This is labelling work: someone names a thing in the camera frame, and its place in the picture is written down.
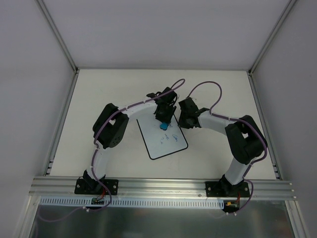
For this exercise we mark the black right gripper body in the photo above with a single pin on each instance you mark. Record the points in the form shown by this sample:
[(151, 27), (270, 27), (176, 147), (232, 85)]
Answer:
[(185, 119)]

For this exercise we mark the blue whiteboard eraser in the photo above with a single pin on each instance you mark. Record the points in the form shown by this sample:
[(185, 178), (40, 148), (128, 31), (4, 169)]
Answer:
[(164, 126)]

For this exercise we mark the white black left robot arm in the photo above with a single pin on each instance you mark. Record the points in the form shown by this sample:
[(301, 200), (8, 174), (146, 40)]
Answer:
[(109, 130)]

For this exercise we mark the aluminium corner post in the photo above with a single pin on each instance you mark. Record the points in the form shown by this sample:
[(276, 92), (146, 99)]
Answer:
[(55, 31), (275, 30)]

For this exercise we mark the front aluminium mounting rail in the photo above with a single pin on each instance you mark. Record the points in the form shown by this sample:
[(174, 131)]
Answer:
[(161, 188)]

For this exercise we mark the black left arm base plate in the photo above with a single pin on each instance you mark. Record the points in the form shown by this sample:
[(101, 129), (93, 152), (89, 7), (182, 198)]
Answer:
[(111, 187)]

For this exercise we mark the left table edge rail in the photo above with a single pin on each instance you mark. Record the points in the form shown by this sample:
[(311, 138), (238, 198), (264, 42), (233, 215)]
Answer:
[(60, 124)]

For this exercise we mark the right table edge rail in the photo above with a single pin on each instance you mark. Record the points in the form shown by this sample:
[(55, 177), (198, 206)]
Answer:
[(271, 150)]

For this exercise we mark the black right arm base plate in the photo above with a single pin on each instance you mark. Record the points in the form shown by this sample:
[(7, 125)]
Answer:
[(218, 189)]

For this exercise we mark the left aluminium corner post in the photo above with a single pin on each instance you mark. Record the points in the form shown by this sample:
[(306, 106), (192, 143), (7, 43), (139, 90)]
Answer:
[(55, 31)]

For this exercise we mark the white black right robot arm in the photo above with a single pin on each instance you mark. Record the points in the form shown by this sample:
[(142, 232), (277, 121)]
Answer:
[(245, 140)]

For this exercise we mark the right aluminium corner post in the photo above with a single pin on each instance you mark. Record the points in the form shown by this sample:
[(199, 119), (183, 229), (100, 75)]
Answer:
[(275, 30)]

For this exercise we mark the white slotted cable duct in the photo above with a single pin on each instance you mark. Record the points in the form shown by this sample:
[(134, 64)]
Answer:
[(133, 202)]

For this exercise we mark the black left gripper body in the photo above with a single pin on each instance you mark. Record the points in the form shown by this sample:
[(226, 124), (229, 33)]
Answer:
[(163, 115)]

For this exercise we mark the small black-framed whiteboard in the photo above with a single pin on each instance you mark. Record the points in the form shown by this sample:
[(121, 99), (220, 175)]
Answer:
[(161, 142)]

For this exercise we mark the table edge rail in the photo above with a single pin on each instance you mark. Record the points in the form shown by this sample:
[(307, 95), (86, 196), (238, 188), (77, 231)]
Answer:
[(60, 124), (271, 150)]

